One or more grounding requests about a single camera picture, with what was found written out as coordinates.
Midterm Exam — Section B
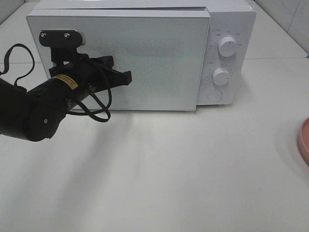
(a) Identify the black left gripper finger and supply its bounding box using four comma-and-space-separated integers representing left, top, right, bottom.
38, 29, 84, 48
96, 69, 132, 91

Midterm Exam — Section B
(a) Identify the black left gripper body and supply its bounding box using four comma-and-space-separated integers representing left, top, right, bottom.
48, 47, 115, 97

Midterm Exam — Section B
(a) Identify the white microwave door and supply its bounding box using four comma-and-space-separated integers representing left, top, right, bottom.
27, 9, 210, 111

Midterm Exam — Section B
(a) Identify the round white door release button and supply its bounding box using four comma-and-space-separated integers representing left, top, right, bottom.
208, 90, 223, 102

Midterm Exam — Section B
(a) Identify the white microwave knob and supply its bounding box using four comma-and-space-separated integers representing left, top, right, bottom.
212, 68, 230, 86
218, 35, 238, 57

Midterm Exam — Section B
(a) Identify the pink round plate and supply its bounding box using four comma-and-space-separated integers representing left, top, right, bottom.
297, 118, 309, 166

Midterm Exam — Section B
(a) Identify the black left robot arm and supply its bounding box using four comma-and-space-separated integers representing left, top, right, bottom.
0, 29, 132, 142

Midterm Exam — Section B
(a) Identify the white microwave oven body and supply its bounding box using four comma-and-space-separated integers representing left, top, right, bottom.
32, 0, 256, 107

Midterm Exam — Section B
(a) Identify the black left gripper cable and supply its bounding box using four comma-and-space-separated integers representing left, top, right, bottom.
0, 43, 112, 123

